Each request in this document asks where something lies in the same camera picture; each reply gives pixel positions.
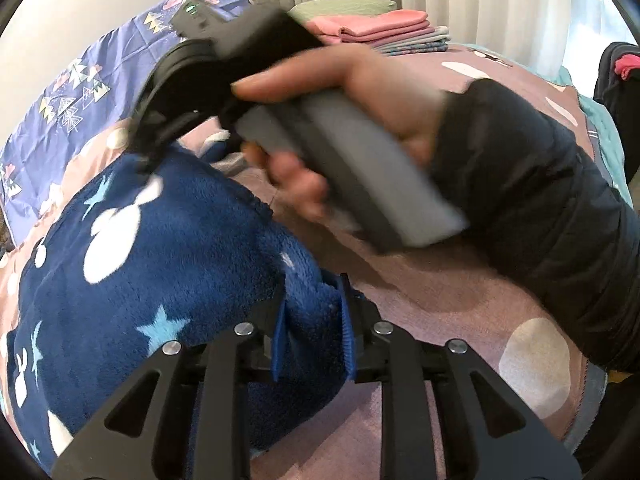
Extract pink cloth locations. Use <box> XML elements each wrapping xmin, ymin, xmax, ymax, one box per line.
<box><xmin>614</xmin><ymin>56</ymin><xmax>640</xmax><ymax>82</ymax></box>

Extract person's right forearm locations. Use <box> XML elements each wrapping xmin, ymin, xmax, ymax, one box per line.
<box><xmin>427</xmin><ymin>77</ymin><xmax>640</xmax><ymax>377</ymax></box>

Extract white pleated curtain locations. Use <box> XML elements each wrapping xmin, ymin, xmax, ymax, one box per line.
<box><xmin>250</xmin><ymin>0</ymin><xmax>636</xmax><ymax>68</ymax></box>

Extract blue fleece star-print pajama top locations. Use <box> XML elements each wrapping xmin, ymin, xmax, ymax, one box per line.
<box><xmin>12</xmin><ymin>140</ymin><xmax>361</xmax><ymax>467</ymax></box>

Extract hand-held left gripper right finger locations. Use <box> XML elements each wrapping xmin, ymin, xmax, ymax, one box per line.
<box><xmin>339</xmin><ymin>272</ymin><xmax>584</xmax><ymax>480</ymax></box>

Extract dark cloth pile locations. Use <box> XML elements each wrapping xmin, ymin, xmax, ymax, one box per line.
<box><xmin>592</xmin><ymin>42</ymin><xmax>640</xmax><ymax>117</ymax></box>

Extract purple tree-print sheet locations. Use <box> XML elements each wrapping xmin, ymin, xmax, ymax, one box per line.
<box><xmin>0</xmin><ymin>0</ymin><xmax>251</xmax><ymax>221</ymax></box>

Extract green pillow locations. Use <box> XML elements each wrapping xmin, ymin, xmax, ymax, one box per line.
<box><xmin>287</xmin><ymin>0</ymin><xmax>399</xmax><ymax>22</ymax></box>

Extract pink folded clothes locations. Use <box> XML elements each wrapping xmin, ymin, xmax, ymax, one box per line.
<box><xmin>305</xmin><ymin>10</ymin><xmax>431</xmax><ymax>45</ymax></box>

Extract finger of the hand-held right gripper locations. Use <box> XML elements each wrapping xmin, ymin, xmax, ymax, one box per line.
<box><xmin>127</xmin><ymin>110</ymin><xmax>202</xmax><ymax>177</ymax></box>

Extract pink polka dot blanket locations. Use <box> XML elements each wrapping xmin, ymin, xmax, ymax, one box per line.
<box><xmin>0</xmin><ymin>42</ymin><xmax>608</xmax><ymax>480</ymax></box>

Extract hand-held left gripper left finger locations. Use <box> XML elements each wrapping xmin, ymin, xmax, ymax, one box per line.
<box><xmin>52</xmin><ymin>282</ymin><xmax>290</xmax><ymax>480</ymax></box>

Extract person's right hand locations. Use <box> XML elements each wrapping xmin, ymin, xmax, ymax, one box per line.
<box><xmin>232</xmin><ymin>45</ymin><xmax>453</xmax><ymax>223</ymax></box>

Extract striped folded cloths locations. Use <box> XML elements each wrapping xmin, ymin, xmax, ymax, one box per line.
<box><xmin>372</xmin><ymin>25</ymin><xmax>453</xmax><ymax>56</ymax></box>

